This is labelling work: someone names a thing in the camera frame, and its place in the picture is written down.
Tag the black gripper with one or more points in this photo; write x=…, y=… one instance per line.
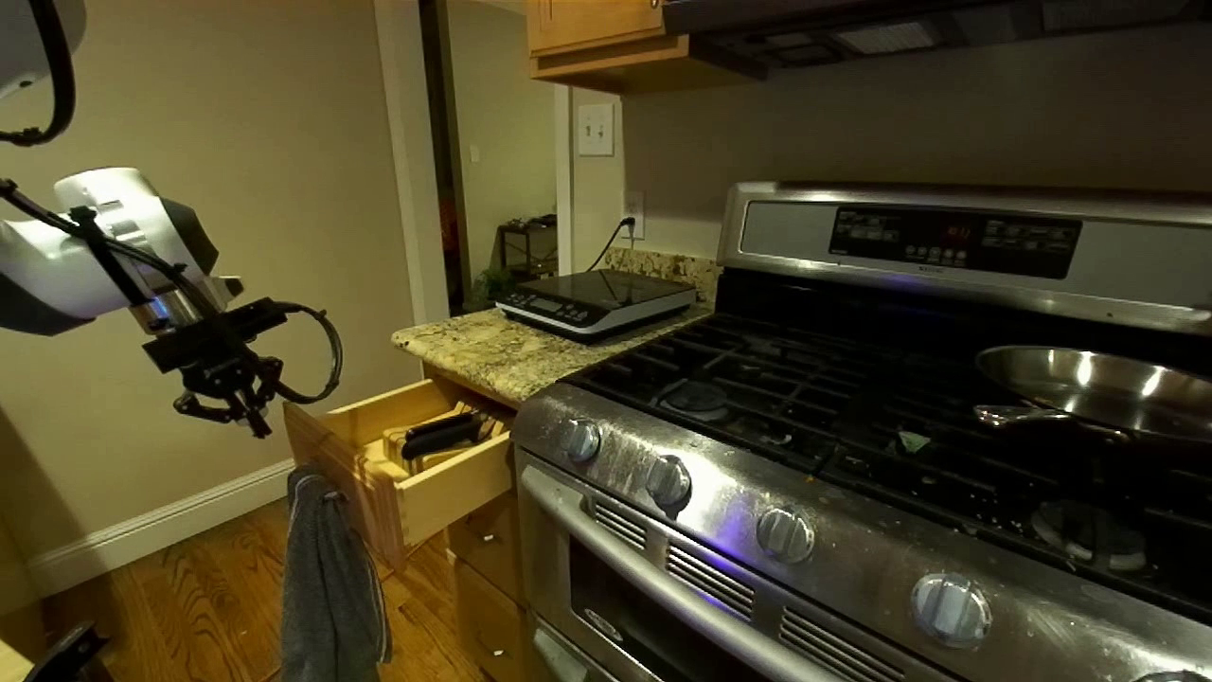
x=215, y=334

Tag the stainless steel gas stove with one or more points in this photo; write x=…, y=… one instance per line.
x=885, y=504

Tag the white light switch plate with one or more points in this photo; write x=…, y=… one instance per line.
x=597, y=125

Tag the black object on floor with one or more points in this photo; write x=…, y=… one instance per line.
x=67, y=653

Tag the silver stove knob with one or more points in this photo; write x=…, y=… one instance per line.
x=951, y=613
x=669, y=482
x=787, y=531
x=582, y=445

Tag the wooden wall cabinet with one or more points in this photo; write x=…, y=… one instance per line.
x=591, y=41

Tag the stainless steel frying pan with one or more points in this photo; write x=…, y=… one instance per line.
x=1113, y=384

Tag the light wooden cabinet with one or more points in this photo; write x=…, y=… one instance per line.
x=441, y=485

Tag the white wall outlet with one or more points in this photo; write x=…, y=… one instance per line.
x=629, y=225

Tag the black portable induction cooktop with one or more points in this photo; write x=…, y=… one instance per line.
x=591, y=305

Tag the wooden base cabinet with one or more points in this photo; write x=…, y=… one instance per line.
x=486, y=593

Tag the white door frame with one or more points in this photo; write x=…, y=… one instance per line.
x=409, y=153

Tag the grey knitted towel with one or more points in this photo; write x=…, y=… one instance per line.
x=327, y=581

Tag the white baseboard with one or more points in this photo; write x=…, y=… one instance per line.
x=154, y=528

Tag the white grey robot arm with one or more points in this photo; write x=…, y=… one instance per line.
x=87, y=253

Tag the speckled granite countertop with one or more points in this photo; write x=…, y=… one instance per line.
x=531, y=348

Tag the dark range hood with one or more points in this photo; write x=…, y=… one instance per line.
x=947, y=32

